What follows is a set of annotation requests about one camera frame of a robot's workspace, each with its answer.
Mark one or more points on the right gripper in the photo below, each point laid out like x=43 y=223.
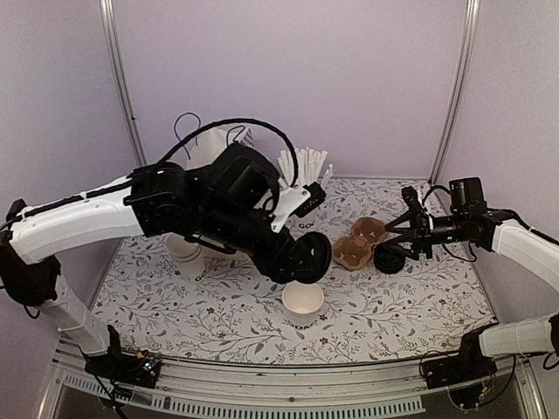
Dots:
x=418 y=245

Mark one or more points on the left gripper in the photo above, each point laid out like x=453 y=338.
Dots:
x=269 y=265

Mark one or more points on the black plastic cup lid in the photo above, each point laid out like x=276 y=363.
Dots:
x=318 y=258

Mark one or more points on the white paper coffee cup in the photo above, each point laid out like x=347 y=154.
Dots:
x=302 y=304

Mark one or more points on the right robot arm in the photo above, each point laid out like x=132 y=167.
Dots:
x=500 y=231

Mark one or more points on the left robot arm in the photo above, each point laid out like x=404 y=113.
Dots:
x=33 y=237

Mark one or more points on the checkered paper takeout bag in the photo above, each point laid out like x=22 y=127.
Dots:
x=207 y=146

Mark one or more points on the white cup holding straws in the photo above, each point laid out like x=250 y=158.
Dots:
x=306 y=222

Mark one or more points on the stack of black lids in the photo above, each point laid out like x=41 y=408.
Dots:
x=387 y=261

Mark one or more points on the brown cardboard cup carrier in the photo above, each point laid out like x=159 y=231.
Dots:
x=356 y=250

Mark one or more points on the floral table mat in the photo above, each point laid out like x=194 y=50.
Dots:
x=234 y=314

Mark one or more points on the bundle of white wrapped straws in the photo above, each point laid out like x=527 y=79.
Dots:
x=311 y=167

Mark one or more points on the stack of white paper cups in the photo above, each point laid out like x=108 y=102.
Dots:
x=188 y=257

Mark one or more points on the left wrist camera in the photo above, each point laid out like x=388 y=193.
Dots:
x=298 y=202

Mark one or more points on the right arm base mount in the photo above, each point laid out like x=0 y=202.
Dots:
x=458 y=371

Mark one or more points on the front aluminium rail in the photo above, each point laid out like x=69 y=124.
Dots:
x=203 y=389

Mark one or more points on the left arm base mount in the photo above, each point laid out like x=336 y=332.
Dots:
x=141 y=369

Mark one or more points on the right aluminium frame post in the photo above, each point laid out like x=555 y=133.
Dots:
x=458 y=87

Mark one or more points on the aluminium frame post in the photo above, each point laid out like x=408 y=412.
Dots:
x=114 y=52
x=458 y=87

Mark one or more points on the left aluminium frame post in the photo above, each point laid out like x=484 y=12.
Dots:
x=114 y=52

